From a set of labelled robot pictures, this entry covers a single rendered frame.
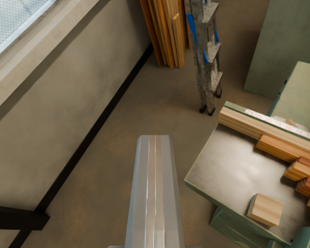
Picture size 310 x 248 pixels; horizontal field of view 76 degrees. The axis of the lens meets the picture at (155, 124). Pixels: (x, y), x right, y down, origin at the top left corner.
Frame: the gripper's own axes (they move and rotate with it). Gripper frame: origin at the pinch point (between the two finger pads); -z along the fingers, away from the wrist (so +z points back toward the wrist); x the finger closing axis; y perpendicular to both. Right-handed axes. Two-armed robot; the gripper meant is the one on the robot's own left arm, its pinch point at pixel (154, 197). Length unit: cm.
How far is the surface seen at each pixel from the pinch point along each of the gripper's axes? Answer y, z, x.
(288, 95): -25, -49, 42
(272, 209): -27.4, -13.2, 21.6
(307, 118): -28, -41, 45
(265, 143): -23.0, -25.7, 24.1
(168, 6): -18, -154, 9
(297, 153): -22.8, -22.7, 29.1
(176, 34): -38, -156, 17
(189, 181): -31.7, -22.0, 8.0
